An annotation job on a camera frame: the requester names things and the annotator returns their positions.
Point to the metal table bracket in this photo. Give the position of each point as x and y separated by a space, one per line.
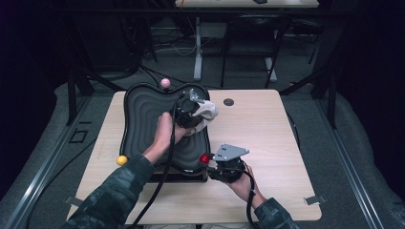
314 199
72 201

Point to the yellow ball knob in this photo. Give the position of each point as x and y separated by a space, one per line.
122 160

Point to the beige cloth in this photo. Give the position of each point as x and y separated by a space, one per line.
207 111

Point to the pink ball knob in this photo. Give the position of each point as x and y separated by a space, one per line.
165 83

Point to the black tray base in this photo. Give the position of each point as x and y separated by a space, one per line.
191 178

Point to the black wavy tray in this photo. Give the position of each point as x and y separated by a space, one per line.
140 127

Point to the person's right hand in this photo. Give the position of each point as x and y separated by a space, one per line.
246 189

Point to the black metal stand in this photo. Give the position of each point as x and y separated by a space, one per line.
72 95
332 101

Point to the black chair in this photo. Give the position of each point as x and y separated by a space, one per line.
254 22

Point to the metal floor rail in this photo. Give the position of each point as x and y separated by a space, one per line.
350 178
35 191

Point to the round grey table grommet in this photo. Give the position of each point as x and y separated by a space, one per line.
228 102

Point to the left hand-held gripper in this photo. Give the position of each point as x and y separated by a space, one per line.
186 111

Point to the small black device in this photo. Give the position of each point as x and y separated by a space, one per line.
260 1

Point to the red ball knob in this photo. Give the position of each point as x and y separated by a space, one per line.
204 158

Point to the white table leg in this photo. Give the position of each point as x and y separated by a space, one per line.
198 57

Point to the person's left hand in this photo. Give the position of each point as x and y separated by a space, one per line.
165 130

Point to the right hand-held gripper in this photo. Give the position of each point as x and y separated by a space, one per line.
230 171

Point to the square floor socket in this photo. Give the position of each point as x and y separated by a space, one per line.
78 136

